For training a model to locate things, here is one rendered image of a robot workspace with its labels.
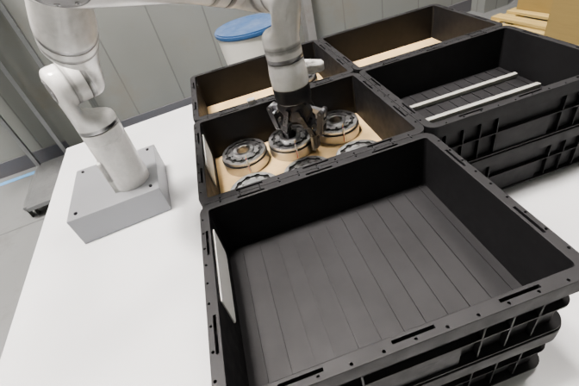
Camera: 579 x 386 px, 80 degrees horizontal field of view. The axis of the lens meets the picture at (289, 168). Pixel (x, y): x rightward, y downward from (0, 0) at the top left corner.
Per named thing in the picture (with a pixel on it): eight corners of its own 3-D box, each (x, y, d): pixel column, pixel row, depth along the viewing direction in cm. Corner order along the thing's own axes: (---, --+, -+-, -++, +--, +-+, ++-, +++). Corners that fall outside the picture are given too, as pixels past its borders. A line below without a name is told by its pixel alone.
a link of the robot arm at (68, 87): (39, 75, 66) (88, 146, 77) (87, 56, 70) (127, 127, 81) (29, 67, 72) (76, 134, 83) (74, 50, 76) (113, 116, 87)
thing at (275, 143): (274, 157, 74) (273, 154, 73) (264, 134, 82) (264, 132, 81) (318, 142, 74) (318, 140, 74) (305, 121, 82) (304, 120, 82)
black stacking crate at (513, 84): (426, 182, 65) (429, 132, 58) (361, 115, 89) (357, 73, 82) (607, 119, 68) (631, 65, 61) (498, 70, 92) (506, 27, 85)
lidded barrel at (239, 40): (287, 80, 314) (271, 8, 276) (306, 102, 273) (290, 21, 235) (233, 97, 308) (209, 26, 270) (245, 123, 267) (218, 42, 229)
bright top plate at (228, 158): (226, 172, 73) (225, 170, 72) (220, 148, 81) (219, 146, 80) (270, 157, 74) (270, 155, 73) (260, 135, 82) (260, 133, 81)
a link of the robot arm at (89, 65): (112, 43, 58) (54, 65, 54) (110, 95, 82) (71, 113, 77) (77, -7, 57) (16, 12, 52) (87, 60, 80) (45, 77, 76)
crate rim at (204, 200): (203, 216, 56) (198, 206, 54) (196, 130, 79) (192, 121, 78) (428, 141, 59) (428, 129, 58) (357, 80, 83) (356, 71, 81)
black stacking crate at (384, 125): (223, 252, 62) (201, 208, 55) (211, 163, 85) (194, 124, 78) (425, 183, 65) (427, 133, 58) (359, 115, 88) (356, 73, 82)
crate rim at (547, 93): (428, 141, 59) (429, 129, 58) (357, 80, 83) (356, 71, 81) (628, 74, 62) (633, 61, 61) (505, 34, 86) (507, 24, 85)
